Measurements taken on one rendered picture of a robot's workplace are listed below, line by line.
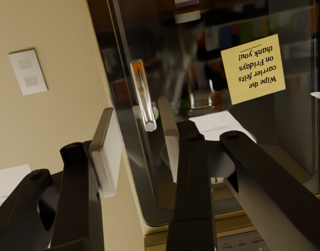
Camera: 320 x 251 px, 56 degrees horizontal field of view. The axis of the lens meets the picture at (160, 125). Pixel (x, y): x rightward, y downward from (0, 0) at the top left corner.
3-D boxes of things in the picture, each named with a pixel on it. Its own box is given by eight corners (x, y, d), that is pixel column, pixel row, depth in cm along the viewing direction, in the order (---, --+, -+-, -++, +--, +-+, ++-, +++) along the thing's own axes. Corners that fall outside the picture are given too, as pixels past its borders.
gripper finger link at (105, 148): (116, 196, 16) (102, 199, 16) (122, 143, 23) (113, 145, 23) (101, 146, 15) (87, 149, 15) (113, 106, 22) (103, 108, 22)
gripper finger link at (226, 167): (185, 160, 14) (249, 147, 14) (173, 122, 18) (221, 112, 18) (190, 188, 14) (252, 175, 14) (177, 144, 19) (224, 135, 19)
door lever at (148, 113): (125, 56, 39) (145, 51, 39) (141, 123, 42) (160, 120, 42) (124, 62, 34) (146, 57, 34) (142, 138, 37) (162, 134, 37)
